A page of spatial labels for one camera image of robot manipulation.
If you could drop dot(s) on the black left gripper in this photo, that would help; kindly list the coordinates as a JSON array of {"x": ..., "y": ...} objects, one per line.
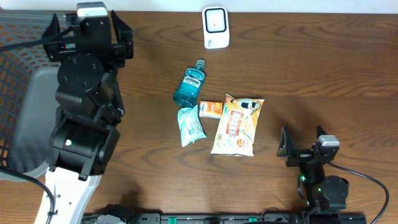
[{"x": 116, "y": 56}]

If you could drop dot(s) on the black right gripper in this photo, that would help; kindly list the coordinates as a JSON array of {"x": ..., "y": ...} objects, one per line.
[{"x": 300, "y": 155}]

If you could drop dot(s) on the blue mouthwash bottle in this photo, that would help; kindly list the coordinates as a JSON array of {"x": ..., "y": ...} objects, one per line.
[{"x": 193, "y": 80}]

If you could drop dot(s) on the white barcode scanner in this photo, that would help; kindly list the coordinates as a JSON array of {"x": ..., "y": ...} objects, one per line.
[{"x": 215, "y": 27}]

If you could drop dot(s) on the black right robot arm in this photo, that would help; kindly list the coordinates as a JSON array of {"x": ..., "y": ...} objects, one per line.
[{"x": 323, "y": 193}]

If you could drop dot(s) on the grey plastic shopping basket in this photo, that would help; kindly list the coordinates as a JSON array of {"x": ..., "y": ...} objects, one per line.
[{"x": 28, "y": 86}]

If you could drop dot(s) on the orange tissue pack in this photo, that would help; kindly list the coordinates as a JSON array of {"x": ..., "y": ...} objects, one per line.
[{"x": 210, "y": 109}]

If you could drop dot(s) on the mint green wipes pack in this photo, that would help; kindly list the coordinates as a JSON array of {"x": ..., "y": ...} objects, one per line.
[{"x": 190, "y": 125}]

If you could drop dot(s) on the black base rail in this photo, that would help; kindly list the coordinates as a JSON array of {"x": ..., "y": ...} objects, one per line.
[{"x": 113, "y": 214}]

